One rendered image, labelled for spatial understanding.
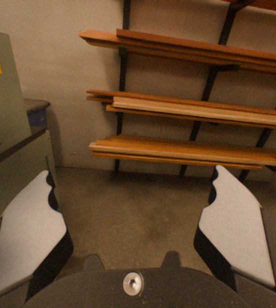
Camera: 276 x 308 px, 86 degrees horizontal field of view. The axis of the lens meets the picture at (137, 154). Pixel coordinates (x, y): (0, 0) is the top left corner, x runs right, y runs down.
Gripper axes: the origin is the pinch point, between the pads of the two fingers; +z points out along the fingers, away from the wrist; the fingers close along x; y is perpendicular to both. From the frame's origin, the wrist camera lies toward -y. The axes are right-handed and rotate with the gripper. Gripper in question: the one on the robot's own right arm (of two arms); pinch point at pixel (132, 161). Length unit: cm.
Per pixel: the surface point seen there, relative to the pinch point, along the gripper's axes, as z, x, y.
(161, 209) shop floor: 109, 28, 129
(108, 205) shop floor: 110, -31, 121
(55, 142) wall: 176, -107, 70
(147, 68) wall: 178, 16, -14
